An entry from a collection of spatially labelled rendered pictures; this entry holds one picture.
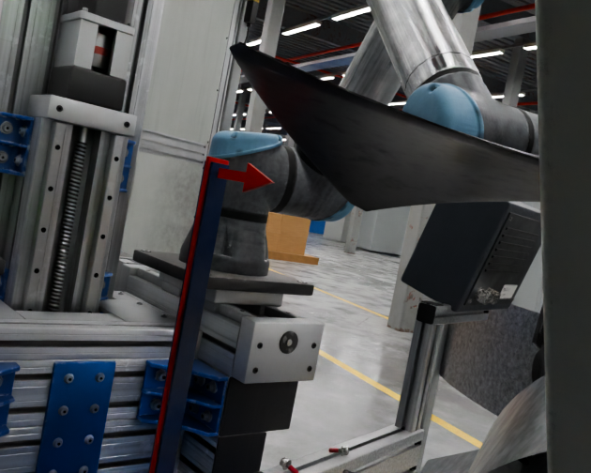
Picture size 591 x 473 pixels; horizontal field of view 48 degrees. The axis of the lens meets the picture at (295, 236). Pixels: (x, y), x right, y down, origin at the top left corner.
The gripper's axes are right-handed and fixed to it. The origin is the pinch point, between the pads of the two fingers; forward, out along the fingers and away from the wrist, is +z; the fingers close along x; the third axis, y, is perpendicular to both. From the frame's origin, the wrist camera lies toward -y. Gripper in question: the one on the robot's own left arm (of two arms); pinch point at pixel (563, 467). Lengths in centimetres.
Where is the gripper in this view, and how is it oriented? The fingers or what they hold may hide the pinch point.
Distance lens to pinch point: 64.1
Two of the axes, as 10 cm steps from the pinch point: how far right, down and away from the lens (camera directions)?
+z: -3.4, 9.2, -1.9
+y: -5.0, -3.5, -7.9
